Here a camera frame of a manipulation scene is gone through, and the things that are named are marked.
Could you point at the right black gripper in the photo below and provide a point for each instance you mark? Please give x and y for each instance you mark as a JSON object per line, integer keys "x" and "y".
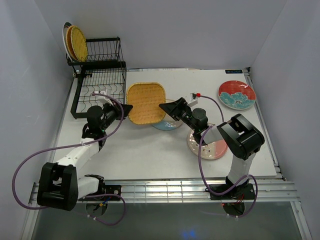
{"x": 175, "y": 108}

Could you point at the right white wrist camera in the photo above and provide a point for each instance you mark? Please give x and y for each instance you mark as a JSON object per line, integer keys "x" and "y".
{"x": 193, "y": 99}

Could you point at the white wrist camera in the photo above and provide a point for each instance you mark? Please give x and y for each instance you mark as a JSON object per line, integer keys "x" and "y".
{"x": 101, "y": 96}
{"x": 193, "y": 99}

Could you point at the round yellow green woven plate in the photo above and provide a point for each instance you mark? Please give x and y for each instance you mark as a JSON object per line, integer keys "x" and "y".
{"x": 79, "y": 44}

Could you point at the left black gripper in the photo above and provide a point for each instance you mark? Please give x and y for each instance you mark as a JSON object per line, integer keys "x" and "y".
{"x": 116, "y": 108}

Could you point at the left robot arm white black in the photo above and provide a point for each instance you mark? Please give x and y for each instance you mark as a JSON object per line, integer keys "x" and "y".
{"x": 60, "y": 186}

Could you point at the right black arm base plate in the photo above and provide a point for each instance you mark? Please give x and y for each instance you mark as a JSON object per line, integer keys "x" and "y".
{"x": 239, "y": 192}

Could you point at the cream pink plate with sprig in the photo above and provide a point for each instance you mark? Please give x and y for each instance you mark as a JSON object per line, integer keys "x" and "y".
{"x": 212, "y": 151}

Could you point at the blue label sticker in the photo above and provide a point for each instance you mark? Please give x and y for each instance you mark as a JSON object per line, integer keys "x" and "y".
{"x": 233, "y": 71}

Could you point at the white plate green maroon rim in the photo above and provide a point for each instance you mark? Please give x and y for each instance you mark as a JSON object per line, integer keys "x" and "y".
{"x": 64, "y": 34}

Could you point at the cream blue plate with sprig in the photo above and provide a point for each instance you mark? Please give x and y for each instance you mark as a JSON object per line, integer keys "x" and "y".
{"x": 166, "y": 125}

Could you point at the red plate blue flower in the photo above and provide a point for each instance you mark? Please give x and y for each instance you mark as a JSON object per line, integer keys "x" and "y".
{"x": 236, "y": 95}

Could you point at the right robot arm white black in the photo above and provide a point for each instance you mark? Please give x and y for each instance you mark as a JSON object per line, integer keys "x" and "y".
{"x": 242, "y": 138}

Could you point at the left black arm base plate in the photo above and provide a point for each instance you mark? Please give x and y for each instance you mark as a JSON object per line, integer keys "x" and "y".
{"x": 111, "y": 189}

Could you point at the round orange woven plate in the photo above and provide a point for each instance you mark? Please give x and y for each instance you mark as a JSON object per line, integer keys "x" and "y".
{"x": 69, "y": 43}

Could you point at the aluminium front rail frame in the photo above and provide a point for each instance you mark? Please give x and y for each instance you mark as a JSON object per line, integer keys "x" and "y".
{"x": 193, "y": 191}

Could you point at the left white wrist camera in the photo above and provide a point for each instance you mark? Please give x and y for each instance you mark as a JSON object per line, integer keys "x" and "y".
{"x": 101, "y": 96}

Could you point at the black wire dish rack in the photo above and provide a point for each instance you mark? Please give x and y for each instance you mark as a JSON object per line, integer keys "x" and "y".
{"x": 104, "y": 70}

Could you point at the square orange woven plate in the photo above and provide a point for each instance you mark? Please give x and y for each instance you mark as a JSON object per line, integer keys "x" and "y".
{"x": 145, "y": 98}

